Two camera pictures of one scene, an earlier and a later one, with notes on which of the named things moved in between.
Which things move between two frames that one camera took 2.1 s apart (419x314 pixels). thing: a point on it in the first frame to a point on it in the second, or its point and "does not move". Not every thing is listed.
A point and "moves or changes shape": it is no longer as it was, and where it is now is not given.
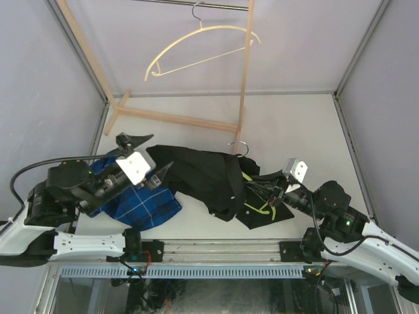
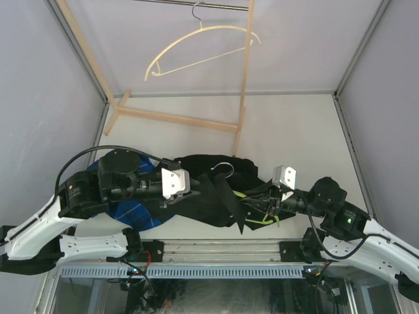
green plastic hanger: [261, 210] to [264, 220]
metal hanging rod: [200, 4] does not move
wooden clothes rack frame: [121, 110] does not move
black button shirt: [219, 185] moves or changes shape
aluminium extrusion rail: [207, 252] does not move
